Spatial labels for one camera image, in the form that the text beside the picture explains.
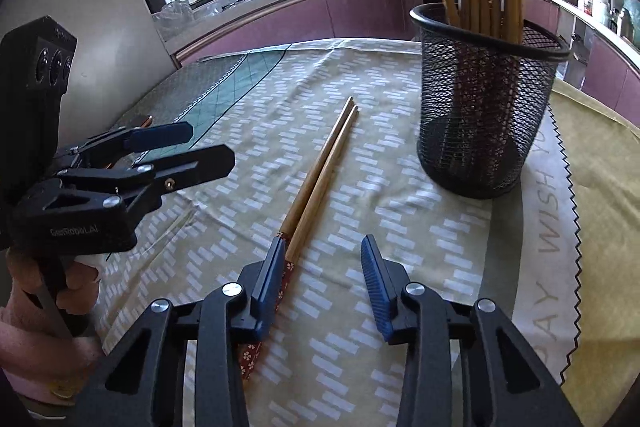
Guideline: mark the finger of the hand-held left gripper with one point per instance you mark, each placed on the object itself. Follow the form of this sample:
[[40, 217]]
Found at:
[[160, 134], [200, 164]]

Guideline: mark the person's left forearm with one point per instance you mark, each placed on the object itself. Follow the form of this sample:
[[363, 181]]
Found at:
[[30, 357]]

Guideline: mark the purple kitchen cabinets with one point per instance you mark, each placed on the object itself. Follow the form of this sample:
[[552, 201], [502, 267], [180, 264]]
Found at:
[[350, 12]]

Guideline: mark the patterned beige green tablecloth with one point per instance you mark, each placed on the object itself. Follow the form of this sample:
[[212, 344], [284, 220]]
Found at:
[[400, 232]]

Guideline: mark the person's left hand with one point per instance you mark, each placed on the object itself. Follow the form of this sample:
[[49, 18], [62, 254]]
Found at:
[[82, 287]]

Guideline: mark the black mesh utensil holder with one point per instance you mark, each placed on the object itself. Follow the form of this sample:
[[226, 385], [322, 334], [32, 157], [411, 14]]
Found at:
[[480, 132]]

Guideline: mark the red-tipped wooden chopstick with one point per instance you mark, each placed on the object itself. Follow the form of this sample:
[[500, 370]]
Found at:
[[312, 172], [328, 173]]

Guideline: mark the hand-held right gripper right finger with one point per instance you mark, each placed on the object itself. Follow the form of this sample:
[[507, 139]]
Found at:
[[377, 287]]

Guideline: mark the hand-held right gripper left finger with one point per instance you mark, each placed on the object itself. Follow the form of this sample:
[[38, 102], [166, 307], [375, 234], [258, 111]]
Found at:
[[270, 277]]

